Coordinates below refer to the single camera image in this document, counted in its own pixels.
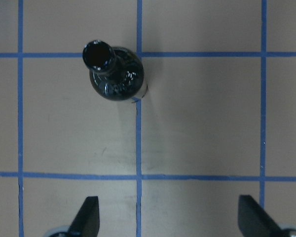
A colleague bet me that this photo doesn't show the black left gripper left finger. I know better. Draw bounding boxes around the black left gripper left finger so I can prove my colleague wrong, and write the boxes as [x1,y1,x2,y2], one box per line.
[68,196,99,237]

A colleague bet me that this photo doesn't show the dark glass wine bottle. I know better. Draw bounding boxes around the dark glass wine bottle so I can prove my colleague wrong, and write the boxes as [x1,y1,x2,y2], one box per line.
[82,39,148,103]

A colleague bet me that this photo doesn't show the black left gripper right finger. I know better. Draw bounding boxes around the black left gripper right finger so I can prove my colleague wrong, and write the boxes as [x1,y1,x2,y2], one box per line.
[237,195,282,237]

